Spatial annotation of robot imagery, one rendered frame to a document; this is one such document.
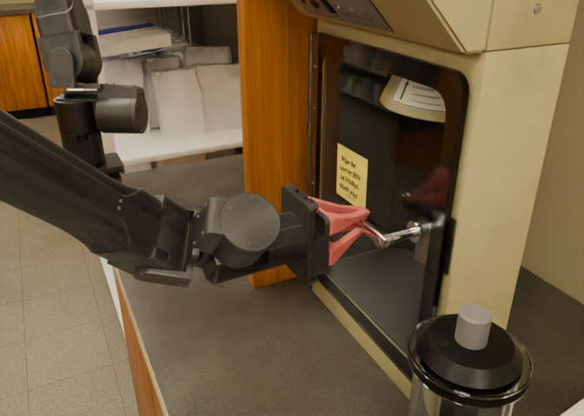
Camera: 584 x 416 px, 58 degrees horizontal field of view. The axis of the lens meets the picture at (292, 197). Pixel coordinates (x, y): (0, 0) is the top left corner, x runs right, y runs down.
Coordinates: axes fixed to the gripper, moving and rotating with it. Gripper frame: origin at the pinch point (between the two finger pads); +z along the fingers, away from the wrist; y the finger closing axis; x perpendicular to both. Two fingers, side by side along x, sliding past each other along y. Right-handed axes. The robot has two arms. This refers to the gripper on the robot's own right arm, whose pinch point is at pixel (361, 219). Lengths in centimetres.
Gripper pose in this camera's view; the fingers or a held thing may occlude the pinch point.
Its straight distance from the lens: 64.6
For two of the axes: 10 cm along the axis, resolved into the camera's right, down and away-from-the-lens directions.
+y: 0.0, -9.1, -4.2
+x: -4.6, -3.8, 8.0
